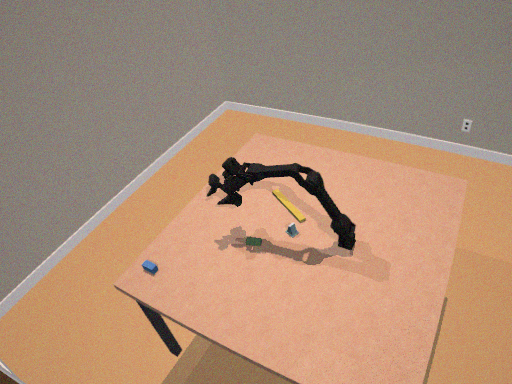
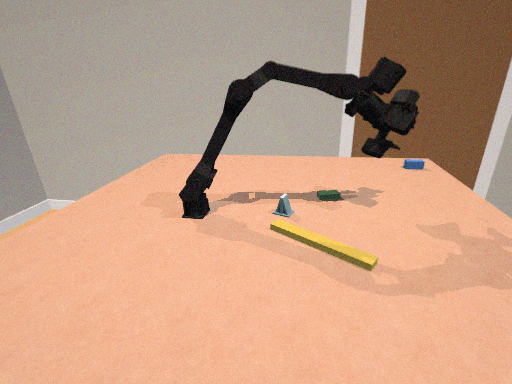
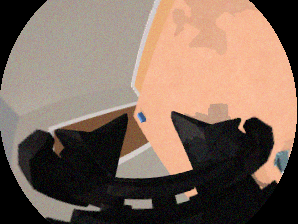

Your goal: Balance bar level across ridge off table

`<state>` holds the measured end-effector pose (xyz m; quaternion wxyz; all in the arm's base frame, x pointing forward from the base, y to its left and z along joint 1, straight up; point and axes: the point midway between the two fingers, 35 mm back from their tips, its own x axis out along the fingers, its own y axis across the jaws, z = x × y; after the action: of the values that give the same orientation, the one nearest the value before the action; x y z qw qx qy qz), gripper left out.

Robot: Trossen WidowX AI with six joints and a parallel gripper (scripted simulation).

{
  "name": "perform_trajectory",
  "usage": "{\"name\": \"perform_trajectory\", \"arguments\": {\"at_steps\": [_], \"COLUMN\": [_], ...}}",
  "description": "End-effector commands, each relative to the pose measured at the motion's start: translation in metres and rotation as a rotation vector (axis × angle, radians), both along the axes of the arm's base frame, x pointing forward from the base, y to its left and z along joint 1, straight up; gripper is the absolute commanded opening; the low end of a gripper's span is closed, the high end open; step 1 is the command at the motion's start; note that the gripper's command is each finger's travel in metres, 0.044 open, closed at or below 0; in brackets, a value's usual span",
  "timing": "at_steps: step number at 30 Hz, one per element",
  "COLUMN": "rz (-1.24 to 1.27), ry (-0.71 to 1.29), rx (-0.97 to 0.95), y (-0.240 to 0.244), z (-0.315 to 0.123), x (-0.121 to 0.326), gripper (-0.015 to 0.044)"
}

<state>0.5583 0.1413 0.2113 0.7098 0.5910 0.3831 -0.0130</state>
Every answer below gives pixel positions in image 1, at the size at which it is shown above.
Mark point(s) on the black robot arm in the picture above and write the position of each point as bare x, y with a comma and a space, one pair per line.
314, 184

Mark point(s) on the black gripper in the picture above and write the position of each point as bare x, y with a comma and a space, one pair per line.
228, 187

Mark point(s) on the yellow bar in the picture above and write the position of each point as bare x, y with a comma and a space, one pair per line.
289, 206

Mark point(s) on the small green block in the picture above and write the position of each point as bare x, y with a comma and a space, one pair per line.
254, 241

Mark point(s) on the blue rectangular block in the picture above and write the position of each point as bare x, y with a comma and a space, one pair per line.
149, 266

